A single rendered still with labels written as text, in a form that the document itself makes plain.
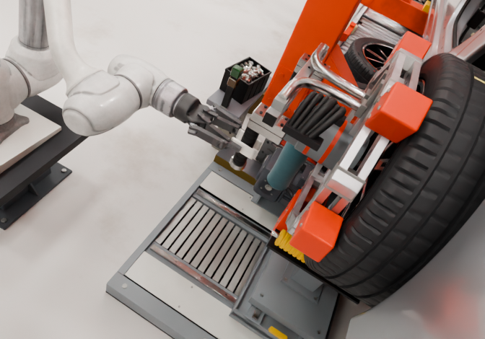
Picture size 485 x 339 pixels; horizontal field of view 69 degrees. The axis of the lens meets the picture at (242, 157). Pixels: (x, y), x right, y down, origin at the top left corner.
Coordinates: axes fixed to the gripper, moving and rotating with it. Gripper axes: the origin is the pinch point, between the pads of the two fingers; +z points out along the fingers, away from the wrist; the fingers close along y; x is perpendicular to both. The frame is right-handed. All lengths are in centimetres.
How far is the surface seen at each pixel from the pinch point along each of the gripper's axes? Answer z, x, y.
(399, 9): 25, -21, -254
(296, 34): -10, 5, -61
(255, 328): 33, -70, 7
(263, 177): 6, -47, -40
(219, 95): -31, -38, -61
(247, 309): 27, -68, 3
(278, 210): 20, -74, -51
